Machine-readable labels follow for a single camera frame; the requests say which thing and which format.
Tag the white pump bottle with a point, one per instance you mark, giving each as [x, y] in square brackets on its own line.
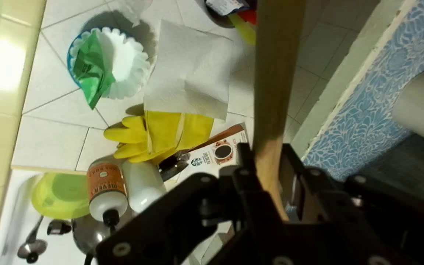
[143, 188]

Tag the white paper towel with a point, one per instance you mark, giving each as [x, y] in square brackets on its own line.
[187, 74]

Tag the white printed food box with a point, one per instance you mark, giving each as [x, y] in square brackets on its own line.
[212, 152]

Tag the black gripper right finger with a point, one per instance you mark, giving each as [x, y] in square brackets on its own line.
[302, 185]

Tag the lime green bowl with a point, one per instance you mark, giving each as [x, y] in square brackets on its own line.
[57, 196]

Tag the white coffee filters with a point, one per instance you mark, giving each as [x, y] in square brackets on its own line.
[125, 63]

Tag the white paper roll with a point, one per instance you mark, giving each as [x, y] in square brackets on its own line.
[422, 107]

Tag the yellow rubber glove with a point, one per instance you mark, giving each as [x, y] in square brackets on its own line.
[123, 141]
[172, 129]

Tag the wooden spoon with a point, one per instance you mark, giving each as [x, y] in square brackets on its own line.
[275, 74]

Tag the white labelled packet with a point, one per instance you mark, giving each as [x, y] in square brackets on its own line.
[224, 6]

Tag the white sink basin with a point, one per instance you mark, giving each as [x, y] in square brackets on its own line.
[10, 221]

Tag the green plastic bag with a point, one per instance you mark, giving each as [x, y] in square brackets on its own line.
[91, 68]

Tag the metal ladle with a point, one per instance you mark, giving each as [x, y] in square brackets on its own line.
[31, 244]

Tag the yellow plastic utensil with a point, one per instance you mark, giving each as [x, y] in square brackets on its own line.
[243, 29]

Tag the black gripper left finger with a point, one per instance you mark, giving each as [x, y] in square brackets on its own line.
[249, 185]

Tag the red plastic utensil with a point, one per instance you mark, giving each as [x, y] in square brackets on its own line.
[250, 15]

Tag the orange labelled pump bottle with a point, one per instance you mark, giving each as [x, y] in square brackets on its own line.
[104, 188]

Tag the blue patterned shelf liner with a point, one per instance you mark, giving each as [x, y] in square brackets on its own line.
[378, 88]

